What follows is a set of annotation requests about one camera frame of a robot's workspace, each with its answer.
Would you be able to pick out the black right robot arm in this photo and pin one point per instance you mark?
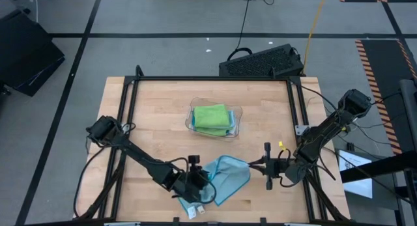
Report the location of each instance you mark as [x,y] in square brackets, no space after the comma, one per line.
[325,131]

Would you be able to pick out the yellow plug connector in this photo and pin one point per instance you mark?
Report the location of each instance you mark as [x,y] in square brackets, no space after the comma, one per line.
[344,128]

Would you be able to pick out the large black equipment case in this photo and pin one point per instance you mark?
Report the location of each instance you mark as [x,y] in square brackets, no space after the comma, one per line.
[26,53]

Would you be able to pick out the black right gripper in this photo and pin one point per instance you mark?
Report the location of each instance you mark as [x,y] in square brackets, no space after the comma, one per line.
[273,167]

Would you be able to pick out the white towel hang tag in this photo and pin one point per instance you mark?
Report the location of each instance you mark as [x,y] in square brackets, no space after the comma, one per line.
[192,213]

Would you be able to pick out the green microfiber towel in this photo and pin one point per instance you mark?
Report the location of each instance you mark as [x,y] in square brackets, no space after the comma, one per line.
[211,115]
[211,132]

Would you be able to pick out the grey metal post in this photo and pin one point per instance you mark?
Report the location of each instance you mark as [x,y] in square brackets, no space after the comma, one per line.
[408,105]

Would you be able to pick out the small white towel label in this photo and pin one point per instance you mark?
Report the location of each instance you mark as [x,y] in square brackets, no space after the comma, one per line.
[201,209]

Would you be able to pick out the black perforated computer case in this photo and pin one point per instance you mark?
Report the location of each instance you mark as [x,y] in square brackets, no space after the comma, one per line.
[260,61]

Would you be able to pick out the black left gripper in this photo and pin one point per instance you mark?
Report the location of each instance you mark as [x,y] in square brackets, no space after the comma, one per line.
[192,183]

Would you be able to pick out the black metal stand beam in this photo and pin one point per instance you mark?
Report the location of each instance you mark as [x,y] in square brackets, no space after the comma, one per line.
[391,164]

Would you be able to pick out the white printed sheet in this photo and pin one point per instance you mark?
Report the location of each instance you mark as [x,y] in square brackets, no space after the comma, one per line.
[358,188]

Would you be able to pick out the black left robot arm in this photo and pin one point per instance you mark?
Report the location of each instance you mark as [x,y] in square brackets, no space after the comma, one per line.
[140,157]

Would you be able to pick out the clear plastic bin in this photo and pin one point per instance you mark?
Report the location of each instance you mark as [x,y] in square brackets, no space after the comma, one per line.
[189,121]

